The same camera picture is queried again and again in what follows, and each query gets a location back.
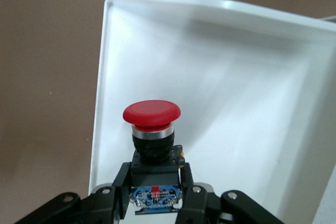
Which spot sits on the white plastic drawer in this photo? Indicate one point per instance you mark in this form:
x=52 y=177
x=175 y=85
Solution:
x=223 y=82

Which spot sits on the red mushroom push button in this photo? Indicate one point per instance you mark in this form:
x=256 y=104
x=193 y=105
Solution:
x=152 y=113

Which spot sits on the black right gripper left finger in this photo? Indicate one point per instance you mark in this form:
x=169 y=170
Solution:
x=119 y=187

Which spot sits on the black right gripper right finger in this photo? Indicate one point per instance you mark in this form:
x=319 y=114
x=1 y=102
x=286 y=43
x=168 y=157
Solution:
x=193 y=195

